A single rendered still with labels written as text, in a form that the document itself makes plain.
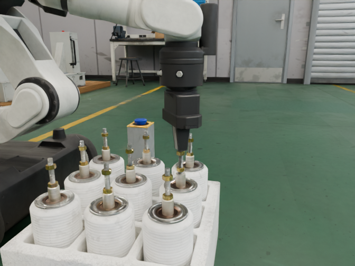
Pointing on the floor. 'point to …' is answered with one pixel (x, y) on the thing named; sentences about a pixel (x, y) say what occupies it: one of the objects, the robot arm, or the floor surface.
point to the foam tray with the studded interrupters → (205, 237)
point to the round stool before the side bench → (127, 70)
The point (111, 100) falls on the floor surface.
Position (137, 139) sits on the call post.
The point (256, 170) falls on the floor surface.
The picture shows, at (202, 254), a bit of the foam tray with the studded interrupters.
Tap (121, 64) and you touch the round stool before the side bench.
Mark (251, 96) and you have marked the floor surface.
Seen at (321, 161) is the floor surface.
